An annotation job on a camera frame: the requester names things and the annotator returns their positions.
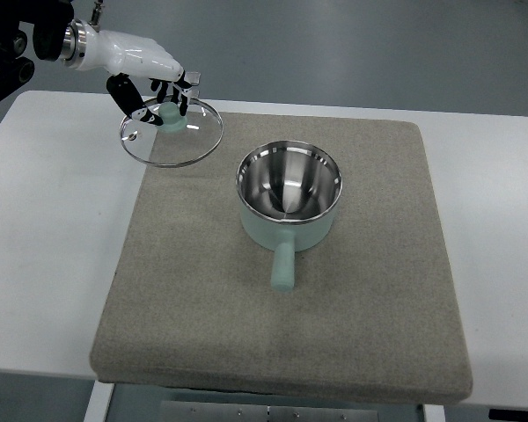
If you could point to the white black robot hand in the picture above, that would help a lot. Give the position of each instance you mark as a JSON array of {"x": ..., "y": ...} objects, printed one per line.
[{"x": 123, "y": 56}]

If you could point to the glass lid green knob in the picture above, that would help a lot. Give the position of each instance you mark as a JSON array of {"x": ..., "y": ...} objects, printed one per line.
[{"x": 180, "y": 141}]

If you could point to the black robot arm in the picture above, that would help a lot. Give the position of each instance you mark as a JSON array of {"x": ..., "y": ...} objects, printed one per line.
[{"x": 55, "y": 36}]

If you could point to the small metal floor plate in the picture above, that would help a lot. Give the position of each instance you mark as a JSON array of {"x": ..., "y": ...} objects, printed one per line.
[{"x": 192, "y": 77}]

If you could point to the mint green saucepan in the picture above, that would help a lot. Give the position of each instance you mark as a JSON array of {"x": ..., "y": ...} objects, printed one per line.
[{"x": 289, "y": 193}]

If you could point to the beige fabric mat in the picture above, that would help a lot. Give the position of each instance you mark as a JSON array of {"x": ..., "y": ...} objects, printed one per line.
[{"x": 369, "y": 314}]

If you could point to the black label strip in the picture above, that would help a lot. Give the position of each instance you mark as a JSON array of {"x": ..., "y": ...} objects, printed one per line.
[{"x": 508, "y": 415}]

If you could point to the metal base plate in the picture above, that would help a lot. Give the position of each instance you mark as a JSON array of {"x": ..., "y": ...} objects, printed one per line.
[{"x": 191, "y": 411}]

